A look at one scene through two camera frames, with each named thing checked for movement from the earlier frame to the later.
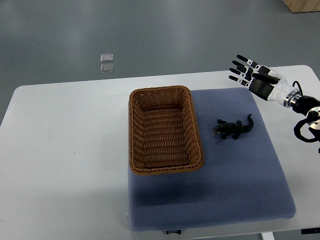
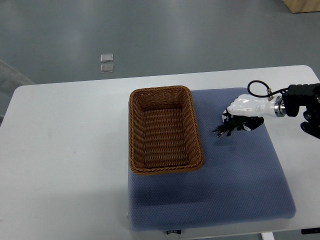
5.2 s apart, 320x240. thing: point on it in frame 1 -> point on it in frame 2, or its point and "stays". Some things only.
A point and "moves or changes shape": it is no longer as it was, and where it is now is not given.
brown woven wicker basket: [164, 136] stays
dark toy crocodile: [234, 129] moves or changes shape
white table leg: [267, 236] stays
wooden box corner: [302, 6] stays
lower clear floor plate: [106, 68] stays
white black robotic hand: [264, 82] -> [251, 111]
